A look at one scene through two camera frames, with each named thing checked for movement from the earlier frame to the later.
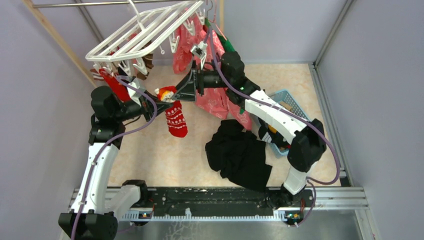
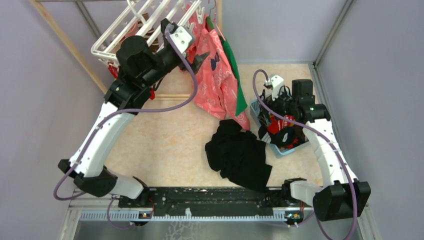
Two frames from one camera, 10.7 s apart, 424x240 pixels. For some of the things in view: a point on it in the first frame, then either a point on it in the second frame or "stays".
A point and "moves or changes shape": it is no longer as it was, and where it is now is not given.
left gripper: x=148 y=108 -> x=198 y=60
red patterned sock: x=177 y=123 moves or changes shape
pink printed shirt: x=192 y=36 stays
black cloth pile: x=238 y=155 stays
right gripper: x=186 y=88 -> x=273 y=103
